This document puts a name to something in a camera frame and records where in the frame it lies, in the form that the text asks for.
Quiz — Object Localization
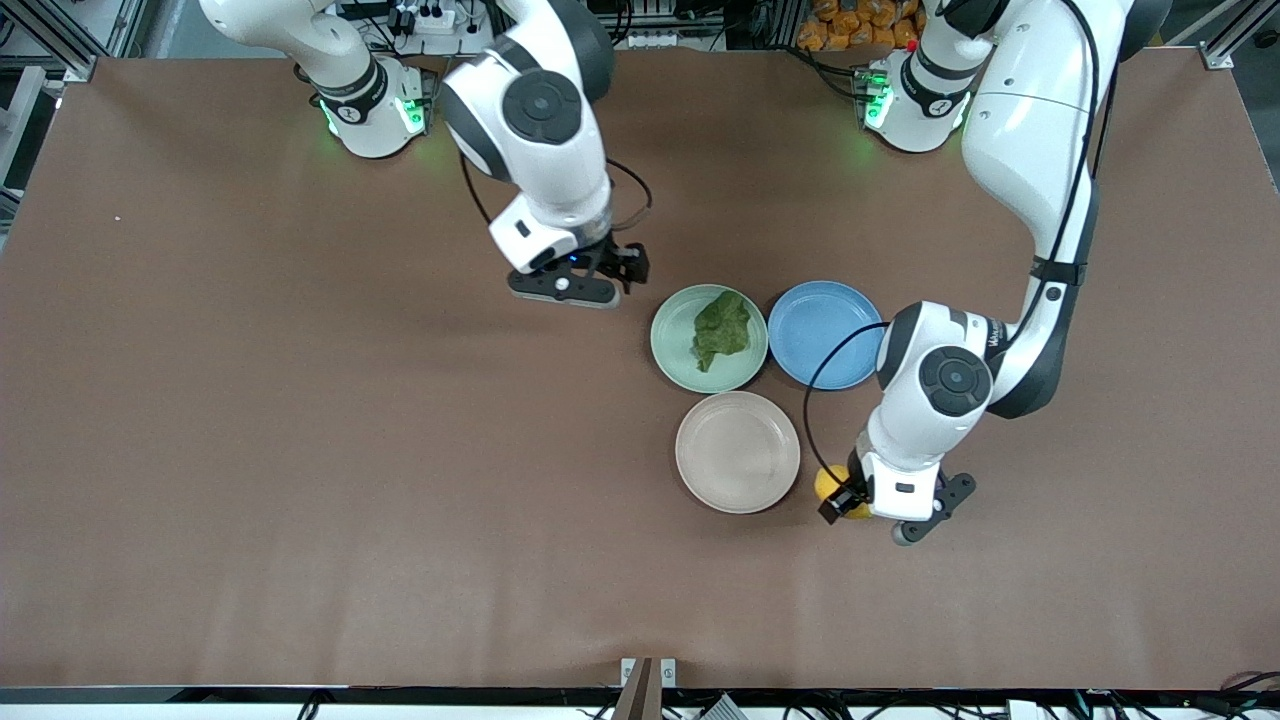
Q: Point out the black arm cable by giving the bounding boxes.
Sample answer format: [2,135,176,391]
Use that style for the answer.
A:
[803,0,1121,473]
[459,150,654,234]

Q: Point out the orange snack bags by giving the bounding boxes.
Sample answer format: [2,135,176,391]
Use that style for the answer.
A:
[796,0,926,53]

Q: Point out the aluminium corner post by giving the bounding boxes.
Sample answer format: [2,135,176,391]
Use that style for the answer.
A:
[1170,0,1280,71]

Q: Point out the beige plate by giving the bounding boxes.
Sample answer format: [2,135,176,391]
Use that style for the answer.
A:
[675,391,802,515]

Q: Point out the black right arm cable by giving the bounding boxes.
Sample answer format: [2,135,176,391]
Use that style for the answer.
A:
[459,150,654,234]

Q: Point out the aluminium frame profile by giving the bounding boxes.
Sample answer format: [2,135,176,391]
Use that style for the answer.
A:
[0,0,151,83]

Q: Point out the brown wedge strip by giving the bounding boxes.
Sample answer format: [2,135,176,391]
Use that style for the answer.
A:
[611,658,664,720]

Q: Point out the white power strip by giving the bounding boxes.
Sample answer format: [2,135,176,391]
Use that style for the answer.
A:
[392,0,458,37]

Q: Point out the grey electronics rack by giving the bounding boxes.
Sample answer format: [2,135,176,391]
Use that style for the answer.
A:
[585,0,728,51]

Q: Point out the light green plate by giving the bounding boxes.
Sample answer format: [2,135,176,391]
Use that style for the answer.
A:
[650,284,770,395]

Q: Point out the yellow lemon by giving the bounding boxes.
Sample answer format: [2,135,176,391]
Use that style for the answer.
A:
[813,464,874,521]

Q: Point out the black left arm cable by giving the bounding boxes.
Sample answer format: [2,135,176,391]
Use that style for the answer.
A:
[803,0,1121,473]

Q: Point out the white side shelf frame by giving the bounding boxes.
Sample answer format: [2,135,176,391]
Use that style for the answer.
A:
[0,65,49,216]

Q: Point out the blue plate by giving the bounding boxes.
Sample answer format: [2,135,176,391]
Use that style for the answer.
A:
[767,280,889,391]

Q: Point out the green lettuce leaf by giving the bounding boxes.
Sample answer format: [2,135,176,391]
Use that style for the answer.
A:
[692,290,753,374]

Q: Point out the metal table edge bracket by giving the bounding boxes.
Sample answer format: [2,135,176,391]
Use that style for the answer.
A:
[620,657,678,691]

